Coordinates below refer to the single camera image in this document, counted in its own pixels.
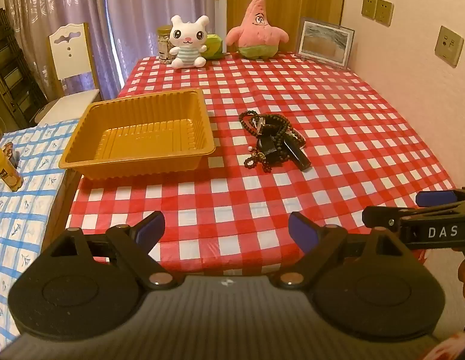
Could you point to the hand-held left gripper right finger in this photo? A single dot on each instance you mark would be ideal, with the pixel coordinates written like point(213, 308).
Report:
point(302, 232)

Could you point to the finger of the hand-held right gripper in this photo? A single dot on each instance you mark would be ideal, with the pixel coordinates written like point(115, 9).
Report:
point(380, 217)
point(435, 197)

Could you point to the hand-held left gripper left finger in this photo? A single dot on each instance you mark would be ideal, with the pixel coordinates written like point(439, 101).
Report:
point(150, 229)

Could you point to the black rectangular fob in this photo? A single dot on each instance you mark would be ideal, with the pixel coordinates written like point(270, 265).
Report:
point(299, 153)

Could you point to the yellow plastic tray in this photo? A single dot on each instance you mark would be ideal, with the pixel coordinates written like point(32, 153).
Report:
point(142, 138)

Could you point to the red white printed cloth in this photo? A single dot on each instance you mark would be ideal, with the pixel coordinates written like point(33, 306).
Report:
point(457, 347)

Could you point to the blue patterned tablecloth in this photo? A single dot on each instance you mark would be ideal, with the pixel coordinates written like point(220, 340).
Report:
point(26, 213)

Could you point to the red checkered tablecloth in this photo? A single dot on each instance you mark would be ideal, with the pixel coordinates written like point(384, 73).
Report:
point(330, 93)

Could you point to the yellow bottle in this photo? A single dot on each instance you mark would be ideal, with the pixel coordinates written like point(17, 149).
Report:
point(6, 174)

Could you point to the printed paper box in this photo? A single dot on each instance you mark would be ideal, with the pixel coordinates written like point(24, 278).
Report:
point(10, 150)

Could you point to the framed picture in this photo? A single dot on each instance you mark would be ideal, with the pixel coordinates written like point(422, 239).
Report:
point(324, 43)

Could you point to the white wooden chair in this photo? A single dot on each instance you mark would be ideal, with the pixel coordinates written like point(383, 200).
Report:
point(71, 63)

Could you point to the jar with gold lid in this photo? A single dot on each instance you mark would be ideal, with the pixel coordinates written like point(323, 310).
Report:
point(164, 45)

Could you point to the white bunny plush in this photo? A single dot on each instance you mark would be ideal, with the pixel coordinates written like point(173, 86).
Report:
point(187, 45)

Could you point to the green box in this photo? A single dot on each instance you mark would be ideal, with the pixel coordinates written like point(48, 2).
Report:
point(215, 47)

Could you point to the dark folding rack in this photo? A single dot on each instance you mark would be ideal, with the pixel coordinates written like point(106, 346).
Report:
point(11, 75)

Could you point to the pink starfish plush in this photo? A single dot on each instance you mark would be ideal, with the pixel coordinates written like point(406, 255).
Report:
point(257, 26)

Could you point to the purple curtain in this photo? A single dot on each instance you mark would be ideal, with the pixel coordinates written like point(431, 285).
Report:
point(142, 7)

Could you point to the large beige wall socket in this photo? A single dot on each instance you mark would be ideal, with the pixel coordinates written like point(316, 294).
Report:
point(448, 45)

